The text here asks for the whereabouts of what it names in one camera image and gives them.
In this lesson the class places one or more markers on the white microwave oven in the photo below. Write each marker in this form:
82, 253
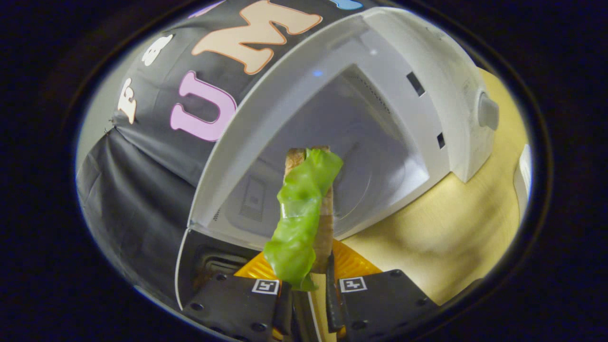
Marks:
427, 71

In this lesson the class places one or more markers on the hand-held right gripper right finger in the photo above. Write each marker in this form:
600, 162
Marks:
380, 304

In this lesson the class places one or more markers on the black backdrop cloth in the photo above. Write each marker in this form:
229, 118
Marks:
142, 199

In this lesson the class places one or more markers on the sandwich with green lettuce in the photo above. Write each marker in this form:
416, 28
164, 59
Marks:
299, 213

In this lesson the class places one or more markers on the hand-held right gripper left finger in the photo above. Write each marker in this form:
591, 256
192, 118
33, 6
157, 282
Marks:
237, 304

